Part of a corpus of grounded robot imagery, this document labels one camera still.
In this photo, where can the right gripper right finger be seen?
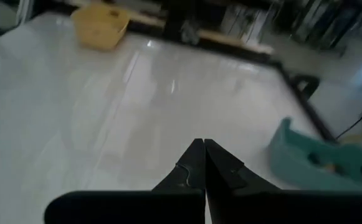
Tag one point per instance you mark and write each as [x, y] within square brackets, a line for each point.
[224, 177]

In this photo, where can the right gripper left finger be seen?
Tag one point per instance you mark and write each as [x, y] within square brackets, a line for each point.
[190, 177]

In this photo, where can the teal plastic bin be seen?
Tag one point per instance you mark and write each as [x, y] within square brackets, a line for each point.
[293, 168]

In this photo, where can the wooden table board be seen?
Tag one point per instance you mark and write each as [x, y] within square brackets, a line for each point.
[236, 42]

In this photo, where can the yellow plastic bin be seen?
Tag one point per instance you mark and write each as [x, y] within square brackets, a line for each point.
[99, 28]

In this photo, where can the black aluminium table frame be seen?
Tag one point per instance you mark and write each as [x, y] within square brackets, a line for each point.
[306, 104]

